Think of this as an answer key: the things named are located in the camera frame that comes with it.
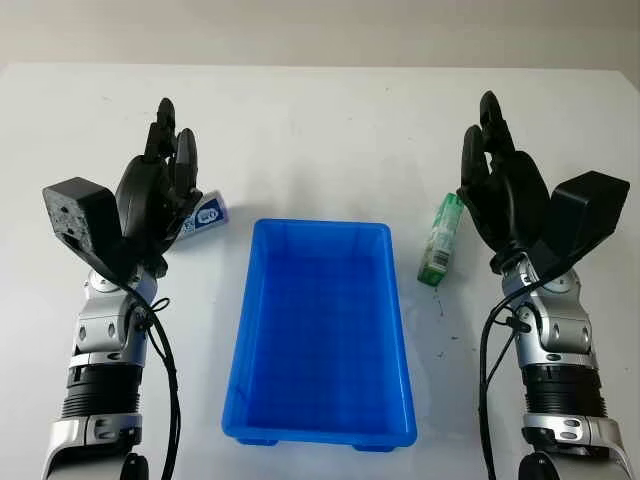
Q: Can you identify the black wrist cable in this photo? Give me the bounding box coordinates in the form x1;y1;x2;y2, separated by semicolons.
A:
122;282;182;480
477;277;544;480

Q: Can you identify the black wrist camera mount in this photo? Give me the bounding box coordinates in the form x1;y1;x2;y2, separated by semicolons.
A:
41;176;146;289
529;170;631;282

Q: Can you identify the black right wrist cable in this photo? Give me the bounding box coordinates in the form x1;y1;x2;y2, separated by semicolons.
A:
477;277;544;480

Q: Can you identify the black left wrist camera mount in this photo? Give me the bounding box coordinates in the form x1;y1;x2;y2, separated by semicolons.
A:
41;176;146;289

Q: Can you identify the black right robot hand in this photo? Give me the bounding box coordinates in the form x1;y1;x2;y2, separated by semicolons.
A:
458;91;551;261

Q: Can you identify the blue plastic tray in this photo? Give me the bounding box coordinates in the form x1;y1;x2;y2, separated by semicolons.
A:
220;217;419;447

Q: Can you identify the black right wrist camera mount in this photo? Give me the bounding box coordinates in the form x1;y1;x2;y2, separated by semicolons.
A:
529;170;631;282

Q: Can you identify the green toothpaste box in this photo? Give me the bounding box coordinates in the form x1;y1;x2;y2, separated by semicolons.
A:
417;192;465;287

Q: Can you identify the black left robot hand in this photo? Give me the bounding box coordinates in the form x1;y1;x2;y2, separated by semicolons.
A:
115;97;204;279

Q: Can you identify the blue white tissue pack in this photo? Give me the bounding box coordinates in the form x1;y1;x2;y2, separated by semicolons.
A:
174;189;231;244

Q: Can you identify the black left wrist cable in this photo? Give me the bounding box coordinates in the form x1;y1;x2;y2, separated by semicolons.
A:
122;282;182;480

